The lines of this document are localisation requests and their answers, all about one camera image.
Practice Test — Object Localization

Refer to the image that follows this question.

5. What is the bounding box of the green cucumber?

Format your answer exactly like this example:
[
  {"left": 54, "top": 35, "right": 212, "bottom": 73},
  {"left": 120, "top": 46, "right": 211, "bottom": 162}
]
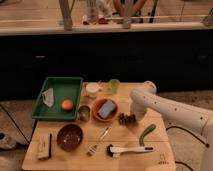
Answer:
[{"left": 139, "top": 124, "right": 156, "bottom": 146}]

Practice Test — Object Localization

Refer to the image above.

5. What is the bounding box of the blue sponge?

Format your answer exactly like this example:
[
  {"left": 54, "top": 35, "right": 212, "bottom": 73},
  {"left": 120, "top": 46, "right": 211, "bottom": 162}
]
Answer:
[{"left": 98, "top": 100, "right": 116, "bottom": 119}]

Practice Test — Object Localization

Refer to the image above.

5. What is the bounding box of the wooden table leg left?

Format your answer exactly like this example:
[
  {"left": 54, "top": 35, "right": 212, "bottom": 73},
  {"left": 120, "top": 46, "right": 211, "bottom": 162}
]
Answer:
[{"left": 59, "top": 0, "right": 72, "bottom": 31}]

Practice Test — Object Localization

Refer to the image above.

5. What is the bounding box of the green translucent cup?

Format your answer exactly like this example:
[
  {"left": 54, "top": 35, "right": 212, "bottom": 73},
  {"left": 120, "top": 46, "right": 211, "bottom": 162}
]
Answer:
[{"left": 108, "top": 79, "right": 120, "bottom": 94}]

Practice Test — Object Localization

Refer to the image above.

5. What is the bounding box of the white cup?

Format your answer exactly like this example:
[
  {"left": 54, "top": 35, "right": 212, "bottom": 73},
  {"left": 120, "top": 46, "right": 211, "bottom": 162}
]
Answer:
[{"left": 86, "top": 83, "right": 100, "bottom": 98}]

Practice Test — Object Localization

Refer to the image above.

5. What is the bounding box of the green plastic tray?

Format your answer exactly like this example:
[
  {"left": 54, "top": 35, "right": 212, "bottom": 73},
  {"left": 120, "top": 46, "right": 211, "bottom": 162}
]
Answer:
[{"left": 32, "top": 77, "right": 83, "bottom": 121}]

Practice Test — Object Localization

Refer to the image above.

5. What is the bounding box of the wooden table leg right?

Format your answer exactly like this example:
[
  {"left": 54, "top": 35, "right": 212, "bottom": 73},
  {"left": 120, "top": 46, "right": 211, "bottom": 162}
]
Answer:
[{"left": 122, "top": 0, "right": 133, "bottom": 29}]

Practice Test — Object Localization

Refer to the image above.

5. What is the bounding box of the purple bowl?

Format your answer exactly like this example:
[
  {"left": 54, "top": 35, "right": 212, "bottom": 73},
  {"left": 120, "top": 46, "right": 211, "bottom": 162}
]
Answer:
[{"left": 57, "top": 124, "right": 83, "bottom": 152}]

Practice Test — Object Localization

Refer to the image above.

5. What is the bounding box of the dark grape bunch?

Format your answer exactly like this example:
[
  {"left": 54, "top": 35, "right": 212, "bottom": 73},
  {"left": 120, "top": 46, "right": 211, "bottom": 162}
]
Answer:
[{"left": 118, "top": 113, "right": 136, "bottom": 125}]

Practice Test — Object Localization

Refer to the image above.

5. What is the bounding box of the small metal cup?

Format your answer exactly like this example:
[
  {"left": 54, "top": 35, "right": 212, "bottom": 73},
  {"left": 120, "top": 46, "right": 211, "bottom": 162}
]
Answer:
[{"left": 78, "top": 105, "right": 90, "bottom": 122}]

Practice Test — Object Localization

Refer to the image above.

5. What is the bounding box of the silver fork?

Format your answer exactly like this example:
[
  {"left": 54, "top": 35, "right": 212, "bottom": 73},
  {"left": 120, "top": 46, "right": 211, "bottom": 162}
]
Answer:
[{"left": 86, "top": 128, "right": 109, "bottom": 157}]

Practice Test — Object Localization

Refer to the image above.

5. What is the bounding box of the crumpled white paper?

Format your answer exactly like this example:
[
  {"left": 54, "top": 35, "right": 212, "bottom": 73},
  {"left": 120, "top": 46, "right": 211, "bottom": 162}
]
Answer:
[{"left": 42, "top": 88, "right": 54, "bottom": 107}]

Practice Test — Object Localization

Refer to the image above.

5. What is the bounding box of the wooden table leg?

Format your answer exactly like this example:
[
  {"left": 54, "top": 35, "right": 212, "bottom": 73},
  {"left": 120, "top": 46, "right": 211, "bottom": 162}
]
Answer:
[
  {"left": 59, "top": 0, "right": 72, "bottom": 31},
  {"left": 122, "top": 0, "right": 133, "bottom": 29}
]

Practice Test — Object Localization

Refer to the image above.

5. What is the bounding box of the orange bowl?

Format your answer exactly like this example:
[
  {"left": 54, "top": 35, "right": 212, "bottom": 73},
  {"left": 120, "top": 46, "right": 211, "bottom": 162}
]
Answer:
[{"left": 92, "top": 99, "right": 118, "bottom": 122}]

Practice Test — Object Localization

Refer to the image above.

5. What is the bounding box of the wooden block with black strip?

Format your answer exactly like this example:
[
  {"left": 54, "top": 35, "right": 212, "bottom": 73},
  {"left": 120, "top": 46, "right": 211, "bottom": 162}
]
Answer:
[{"left": 37, "top": 133, "right": 52, "bottom": 160}]

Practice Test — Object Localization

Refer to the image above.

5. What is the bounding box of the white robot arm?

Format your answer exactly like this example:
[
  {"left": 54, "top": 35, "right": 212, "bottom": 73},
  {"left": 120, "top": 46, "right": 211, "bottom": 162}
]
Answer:
[{"left": 130, "top": 81, "right": 213, "bottom": 171}]

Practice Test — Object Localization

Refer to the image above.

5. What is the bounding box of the black cable on floor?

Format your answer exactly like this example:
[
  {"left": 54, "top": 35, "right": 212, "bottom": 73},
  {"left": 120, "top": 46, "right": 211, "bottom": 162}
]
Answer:
[{"left": 165, "top": 125, "right": 211, "bottom": 148}]

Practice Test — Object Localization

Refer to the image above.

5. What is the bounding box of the orange fruit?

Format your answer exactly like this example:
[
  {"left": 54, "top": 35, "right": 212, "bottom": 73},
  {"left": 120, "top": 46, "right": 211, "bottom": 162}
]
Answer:
[{"left": 61, "top": 99, "right": 73, "bottom": 111}]

